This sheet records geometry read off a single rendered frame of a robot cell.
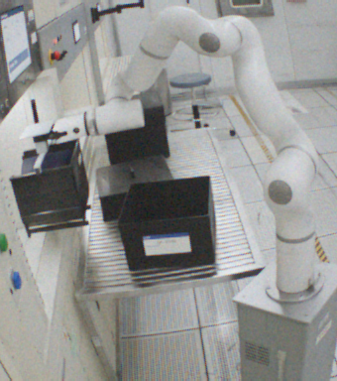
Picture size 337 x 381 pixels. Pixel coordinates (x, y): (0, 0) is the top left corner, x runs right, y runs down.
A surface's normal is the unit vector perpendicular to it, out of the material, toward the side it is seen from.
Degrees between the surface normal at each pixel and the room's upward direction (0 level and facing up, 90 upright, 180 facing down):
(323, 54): 90
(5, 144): 90
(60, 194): 89
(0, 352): 90
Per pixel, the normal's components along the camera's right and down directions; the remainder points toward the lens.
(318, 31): 0.06, 0.43
